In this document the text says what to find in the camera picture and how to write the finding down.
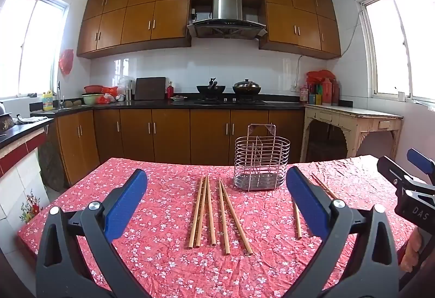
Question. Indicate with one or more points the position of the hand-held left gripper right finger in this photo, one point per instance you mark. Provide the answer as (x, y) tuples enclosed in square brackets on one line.
[(306, 197)]

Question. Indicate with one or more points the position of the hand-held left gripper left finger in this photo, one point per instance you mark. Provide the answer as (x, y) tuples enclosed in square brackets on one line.
[(127, 199)]

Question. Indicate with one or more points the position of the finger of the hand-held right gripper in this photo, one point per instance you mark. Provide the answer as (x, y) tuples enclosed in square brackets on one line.
[(392, 172), (419, 160)]

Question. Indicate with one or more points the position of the person's right hand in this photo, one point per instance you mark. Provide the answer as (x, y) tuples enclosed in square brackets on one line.
[(409, 250)]

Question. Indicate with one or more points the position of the red floral tablecloth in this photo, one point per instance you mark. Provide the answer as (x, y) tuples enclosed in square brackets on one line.
[(163, 250)]

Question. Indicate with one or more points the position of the small white sill object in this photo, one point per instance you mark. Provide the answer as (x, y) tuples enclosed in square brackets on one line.
[(401, 96)]

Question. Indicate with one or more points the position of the white worn side table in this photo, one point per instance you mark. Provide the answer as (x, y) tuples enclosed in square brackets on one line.
[(353, 117)]

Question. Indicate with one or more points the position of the wooden lower kitchen cabinets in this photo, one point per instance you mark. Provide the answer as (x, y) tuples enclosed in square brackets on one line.
[(170, 136)]

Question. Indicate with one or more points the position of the dark cloth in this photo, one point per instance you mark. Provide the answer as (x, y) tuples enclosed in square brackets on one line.
[(51, 165)]

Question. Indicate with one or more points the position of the black kitchen countertop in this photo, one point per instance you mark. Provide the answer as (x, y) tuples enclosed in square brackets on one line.
[(153, 104)]

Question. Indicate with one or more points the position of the green and yellow box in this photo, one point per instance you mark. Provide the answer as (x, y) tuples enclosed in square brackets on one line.
[(316, 97)]

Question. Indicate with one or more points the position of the pink bottle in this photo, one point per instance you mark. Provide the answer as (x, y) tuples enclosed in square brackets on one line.
[(303, 95)]

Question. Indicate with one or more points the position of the large red bottles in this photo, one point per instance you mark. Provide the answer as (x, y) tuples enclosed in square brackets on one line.
[(329, 92)]

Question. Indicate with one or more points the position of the steel cup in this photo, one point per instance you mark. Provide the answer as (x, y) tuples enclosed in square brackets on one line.
[(128, 95)]

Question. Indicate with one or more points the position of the red plastic bag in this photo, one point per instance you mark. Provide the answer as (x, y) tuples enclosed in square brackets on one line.
[(108, 95)]

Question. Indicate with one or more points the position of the green plastic basin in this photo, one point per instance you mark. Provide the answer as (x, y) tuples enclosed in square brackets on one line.
[(90, 99)]

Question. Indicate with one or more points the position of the dark brown cutting board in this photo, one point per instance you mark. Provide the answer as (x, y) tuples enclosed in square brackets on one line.
[(150, 88)]

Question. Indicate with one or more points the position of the small plate with food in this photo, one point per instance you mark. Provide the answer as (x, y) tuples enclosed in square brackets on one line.
[(178, 98)]

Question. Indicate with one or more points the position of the steel sink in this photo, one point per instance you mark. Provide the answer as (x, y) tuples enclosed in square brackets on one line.
[(56, 110)]

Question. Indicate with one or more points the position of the red plastic basin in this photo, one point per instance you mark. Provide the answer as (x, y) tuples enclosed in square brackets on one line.
[(95, 89)]

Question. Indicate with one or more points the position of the red bottle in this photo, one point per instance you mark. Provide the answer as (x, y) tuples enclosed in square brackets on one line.
[(170, 91)]

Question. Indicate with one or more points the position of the white framed window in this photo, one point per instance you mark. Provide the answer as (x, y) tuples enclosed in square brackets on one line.
[(401, 43)]

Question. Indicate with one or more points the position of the red bag over bottles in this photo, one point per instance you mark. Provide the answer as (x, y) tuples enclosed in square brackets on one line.
[(319, 75)]

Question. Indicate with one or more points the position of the black gas stove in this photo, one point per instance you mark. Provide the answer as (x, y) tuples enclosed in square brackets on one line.
[(229, 101)]

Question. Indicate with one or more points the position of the black side counter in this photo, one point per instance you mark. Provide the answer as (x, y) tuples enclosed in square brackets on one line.
[(23, 133)]

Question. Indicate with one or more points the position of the wok with glass lid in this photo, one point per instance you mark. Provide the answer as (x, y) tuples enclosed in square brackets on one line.
[(246, 87)]

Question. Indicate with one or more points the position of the grey rag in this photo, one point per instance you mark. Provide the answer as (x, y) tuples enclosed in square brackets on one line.
[(30, 119)]

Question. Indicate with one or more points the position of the metal faucet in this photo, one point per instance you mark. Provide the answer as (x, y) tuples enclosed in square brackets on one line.
[(59, 94)]

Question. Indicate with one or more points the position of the yellow detergent bottle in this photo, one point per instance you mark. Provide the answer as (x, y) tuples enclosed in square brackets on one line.
[(48, 101)]

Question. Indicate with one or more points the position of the dark pot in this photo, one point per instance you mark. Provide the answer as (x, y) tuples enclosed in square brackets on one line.
[(6, 121)]

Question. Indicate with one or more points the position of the steel range hood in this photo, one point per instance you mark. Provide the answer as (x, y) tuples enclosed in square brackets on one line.
[(227, 10)]

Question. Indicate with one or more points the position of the red bag hanging on wall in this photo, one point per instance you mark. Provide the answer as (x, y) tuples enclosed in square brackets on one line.
[(66, 61)]

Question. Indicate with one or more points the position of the wooden upper wall cabinets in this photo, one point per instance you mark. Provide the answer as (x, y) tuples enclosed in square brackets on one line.
[(136, 19)]

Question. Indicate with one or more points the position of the window with yellow frame top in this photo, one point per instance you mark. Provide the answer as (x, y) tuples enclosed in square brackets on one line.
[(30, 43)]

